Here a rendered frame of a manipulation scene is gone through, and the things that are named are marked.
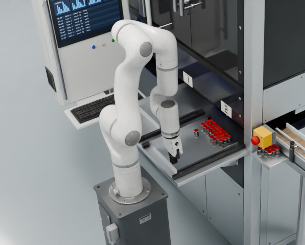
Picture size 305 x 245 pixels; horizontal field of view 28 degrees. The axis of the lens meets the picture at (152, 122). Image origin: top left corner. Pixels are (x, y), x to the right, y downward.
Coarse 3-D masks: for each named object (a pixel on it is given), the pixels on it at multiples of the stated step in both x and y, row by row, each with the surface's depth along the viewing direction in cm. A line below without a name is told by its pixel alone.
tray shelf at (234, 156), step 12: (216, 108) 319; (144, 120) 316; (192, 120) 312; (216, 120) 310; (228, 120) 310; (144, 132) 307; (228, 132) 301; (240, 132) 301; (156, 156) 291; (228, 156) 287; (240, 156) 287; (168, 168) 283; (204, 168) 281; (216, 168) 283; (180, 180) 276
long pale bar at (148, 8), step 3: (147, 0) 311; (147, 3) 311; (147, 6) 312; (150, 6) 314; (147, 9) 313; (150, 9) 314; (147, 12) 314; (150, 12) 315; (147, 15) 316; (150, 15) 316; (147, 18) 317; (150, 18) 317; (147, 21) 318; (150, 21) 318; (147, 24) 319; (150, 24) 319; (156, 27) 323; (159, 27) 323
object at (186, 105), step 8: (184, 88) 336; (192, 88) 336; (168, 96) 331; (176, 96) 331; (184, 96) 330; (192, 96) 329; (200, 96) 329; (144, 104) 327; (184, 104) 324; (192, 104) 323; (200, 104) 323; (208, 104) 316; (144, 112) 317; (184, 112) 318; (192, 112) 313; (152, 120) 311
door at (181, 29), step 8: (144, 0) 331; (152, 0) 323; (160, 0) 315; (168, 0) 307; (152, 8) 326; (160, 8) 318; (168, 8) 310; (152, 16) 330; (160, 16) 322; (168, 16) 313; (176, 16) 306; (184, 16) 298; (160, 24) 325; (168, 24) 317; (176, 24) 309; (184, 24) 301; (176, 32) 312; (184, 32) 304; (184, 40) 307
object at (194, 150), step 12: (204, 120) 308; (180, 132) 303; (192, 132) 304; (156, 144) 298; (192, 144) 296; (204, 144) 295; (168, 156) 290; (180, 156) 289; (192, 156) 289; (204, 156) 288; (180, 168) 278
